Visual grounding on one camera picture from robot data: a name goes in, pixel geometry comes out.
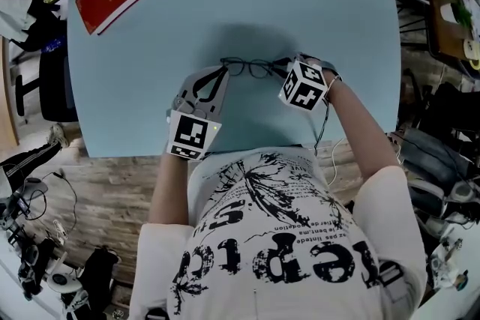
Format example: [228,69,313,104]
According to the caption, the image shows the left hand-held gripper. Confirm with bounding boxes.
[166,64,231,162]

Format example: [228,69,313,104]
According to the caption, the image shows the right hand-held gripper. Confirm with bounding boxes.
[270,52,338,113]

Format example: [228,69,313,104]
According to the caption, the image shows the black-framed eyeglasses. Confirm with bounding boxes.
[219,56,275,79]

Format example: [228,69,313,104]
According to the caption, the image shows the person's right forearm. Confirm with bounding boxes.
[322,71,401,181]

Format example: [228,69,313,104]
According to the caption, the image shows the person's left forearm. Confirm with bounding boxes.
[148,150,197,226]

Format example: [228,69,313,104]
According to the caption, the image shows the black office chair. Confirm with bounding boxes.
[0,0,79,124]

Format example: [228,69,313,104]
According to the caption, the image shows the person's white printed shirt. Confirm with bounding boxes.
[129,148,428,320]

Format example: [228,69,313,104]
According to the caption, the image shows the brown wooden side table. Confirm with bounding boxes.
[415,0,480,61]

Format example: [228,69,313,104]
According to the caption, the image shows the small plant in white pot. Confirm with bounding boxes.
[440,0,473,29]

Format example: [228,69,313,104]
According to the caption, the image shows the white yellow tape roll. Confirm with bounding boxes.
[463,38,480,71]

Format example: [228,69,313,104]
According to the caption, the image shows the white power strip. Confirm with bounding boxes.
[51,219,69,241]

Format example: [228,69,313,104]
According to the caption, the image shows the white draped cloth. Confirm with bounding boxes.
[0,0,35,43]

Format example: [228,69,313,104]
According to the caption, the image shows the black bag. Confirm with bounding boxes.
[84,246,122,313]

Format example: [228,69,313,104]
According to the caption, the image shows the small blue screen device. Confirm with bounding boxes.
[14,196,31,217]

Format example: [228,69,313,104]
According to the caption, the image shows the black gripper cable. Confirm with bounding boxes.
[313,99,333,159]

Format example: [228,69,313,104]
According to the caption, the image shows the white cable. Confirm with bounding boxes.
[325,137,348,187]

